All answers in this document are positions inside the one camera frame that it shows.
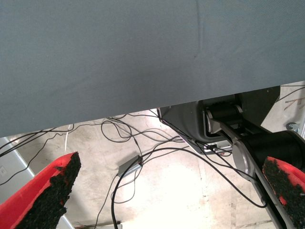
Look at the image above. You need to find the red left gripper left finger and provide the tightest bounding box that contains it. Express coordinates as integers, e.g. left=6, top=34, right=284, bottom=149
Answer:
left=0, top=152, right=81, bottom=229

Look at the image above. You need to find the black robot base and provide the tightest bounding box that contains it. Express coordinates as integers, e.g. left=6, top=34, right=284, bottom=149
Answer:
left=157, top=86, right=305, bottom=229

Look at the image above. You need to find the thin black floor cable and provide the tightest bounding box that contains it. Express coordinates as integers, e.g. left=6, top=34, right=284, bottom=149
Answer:
left=111, top=167, right=124, bottom=229
left=0, top=127, right=72, bottom=187
left=100, top=114, right=191, bottom=146
left=140, top=147, right=269, bottom=208

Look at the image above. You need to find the grey adapter box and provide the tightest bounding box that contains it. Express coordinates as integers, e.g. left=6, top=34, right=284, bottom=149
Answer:
left=117, top=155, right=144, bottom=177

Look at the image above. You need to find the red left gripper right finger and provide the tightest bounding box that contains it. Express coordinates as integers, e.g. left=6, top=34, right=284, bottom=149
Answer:
left=262, top=156, right=305, bottom=229

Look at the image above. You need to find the dark grey table cloth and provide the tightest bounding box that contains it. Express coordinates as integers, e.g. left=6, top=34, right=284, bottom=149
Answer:
left=0, top=0, right=305, bottom=138

